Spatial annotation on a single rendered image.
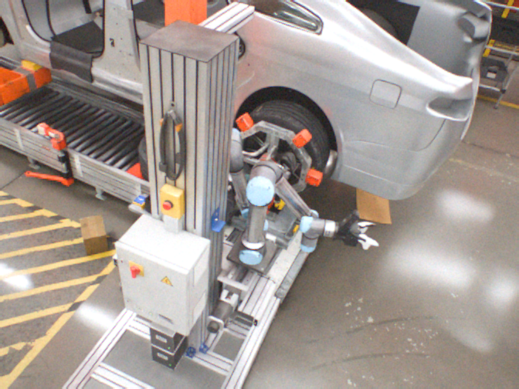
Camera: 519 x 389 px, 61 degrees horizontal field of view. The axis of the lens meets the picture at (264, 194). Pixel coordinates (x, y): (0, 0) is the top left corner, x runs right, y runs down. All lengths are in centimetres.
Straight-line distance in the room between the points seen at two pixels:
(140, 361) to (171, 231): 105
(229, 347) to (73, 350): 98
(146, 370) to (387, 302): 178
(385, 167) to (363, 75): 63
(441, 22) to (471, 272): 214
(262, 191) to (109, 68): 224
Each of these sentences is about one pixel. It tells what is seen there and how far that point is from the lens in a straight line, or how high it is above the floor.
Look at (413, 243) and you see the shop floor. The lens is 399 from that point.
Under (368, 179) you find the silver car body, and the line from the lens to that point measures 303.
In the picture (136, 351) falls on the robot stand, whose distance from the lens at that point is 279.
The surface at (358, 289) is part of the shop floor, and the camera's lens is 347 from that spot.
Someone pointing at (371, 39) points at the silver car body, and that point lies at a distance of 271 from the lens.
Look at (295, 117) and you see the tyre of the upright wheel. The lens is 287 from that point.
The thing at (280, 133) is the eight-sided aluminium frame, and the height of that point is 112.
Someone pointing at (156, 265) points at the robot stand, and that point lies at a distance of 185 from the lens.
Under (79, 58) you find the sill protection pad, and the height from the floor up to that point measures 96.
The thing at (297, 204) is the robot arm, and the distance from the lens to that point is 210.
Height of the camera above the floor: 264
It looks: 41 degrees down
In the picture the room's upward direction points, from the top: 9 degrees clockwise
